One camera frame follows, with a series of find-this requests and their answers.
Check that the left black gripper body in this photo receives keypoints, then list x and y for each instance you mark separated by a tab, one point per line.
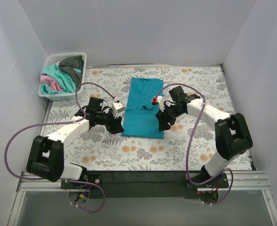
110	120

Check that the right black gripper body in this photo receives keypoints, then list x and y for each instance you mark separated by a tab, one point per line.
166	115

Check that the teal t shirt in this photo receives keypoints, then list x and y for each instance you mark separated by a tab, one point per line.
140	120

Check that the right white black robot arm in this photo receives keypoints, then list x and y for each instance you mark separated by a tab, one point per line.
232	136

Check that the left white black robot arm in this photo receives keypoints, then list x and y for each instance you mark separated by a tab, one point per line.
46	158

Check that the mint green shirt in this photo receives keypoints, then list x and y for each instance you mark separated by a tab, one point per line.
65	82

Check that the pink shirt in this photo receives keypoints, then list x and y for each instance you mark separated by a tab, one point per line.
53	84

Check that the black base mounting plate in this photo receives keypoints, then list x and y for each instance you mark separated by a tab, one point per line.
143	184

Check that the white plastic laundry basket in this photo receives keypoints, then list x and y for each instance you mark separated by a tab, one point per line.
56	59

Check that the dark grey shirt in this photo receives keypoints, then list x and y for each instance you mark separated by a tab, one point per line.
73	67

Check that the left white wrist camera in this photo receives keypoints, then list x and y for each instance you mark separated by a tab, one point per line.
117	108

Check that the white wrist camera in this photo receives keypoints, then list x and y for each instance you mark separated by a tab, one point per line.
158	101
117	108

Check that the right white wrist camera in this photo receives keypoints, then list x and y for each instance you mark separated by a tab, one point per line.
158	101

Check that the aluminium frame rail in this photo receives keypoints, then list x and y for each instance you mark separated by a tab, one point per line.
242	180

